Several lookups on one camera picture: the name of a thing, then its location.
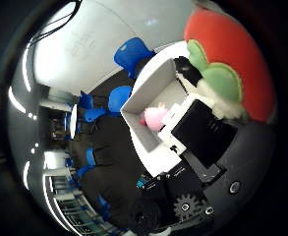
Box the pink axolotl plush toy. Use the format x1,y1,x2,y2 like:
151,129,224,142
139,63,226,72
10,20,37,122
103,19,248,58
139,101,171,133

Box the red tomato plush toy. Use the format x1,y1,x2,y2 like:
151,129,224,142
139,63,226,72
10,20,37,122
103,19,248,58
183,7,278,125

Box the grey cardboard box container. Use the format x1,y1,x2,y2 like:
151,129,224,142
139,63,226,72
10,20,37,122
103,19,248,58
120,48,190,178

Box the black cables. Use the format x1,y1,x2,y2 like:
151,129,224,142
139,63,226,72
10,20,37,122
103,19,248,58
29,0,84,46

